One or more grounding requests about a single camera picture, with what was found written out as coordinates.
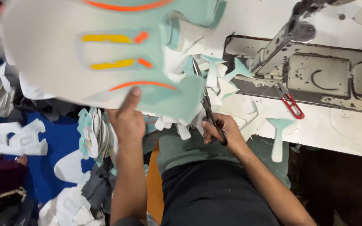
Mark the person's right hand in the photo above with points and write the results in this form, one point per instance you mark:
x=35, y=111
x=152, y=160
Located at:
x=223, y=130

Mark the person's left hand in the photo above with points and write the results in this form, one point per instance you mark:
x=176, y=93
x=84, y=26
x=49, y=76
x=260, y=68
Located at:
x=127, y=121

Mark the person's right fingers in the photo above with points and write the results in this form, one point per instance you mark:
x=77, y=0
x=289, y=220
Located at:
x=211, y=130

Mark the black metal scissors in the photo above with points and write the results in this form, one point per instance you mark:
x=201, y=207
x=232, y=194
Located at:
x=206, y=103

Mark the white and mint shoe piece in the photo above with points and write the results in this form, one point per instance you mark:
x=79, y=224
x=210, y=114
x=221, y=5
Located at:
x=105, y=53

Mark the person's green shirt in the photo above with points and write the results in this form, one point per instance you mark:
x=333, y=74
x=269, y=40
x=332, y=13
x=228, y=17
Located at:
x=181, y=147

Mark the pile of mint and white offcuts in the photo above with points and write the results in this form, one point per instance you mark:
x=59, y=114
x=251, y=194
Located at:
x=212, y=78

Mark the mint and white T-shaped cutout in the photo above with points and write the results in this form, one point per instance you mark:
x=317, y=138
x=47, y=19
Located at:
x=277, y=135

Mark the stack of mint shoe upper pieces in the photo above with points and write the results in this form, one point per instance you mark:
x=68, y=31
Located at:
x=94, y=135

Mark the grey industrial sewing machine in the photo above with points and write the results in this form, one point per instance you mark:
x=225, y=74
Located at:
x=306, y=62

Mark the blue cloth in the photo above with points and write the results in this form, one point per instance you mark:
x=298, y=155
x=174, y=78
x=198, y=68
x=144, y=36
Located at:
x=55, y=150

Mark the heap of white cutout pieces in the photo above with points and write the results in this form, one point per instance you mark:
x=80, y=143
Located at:
x=68, y=201

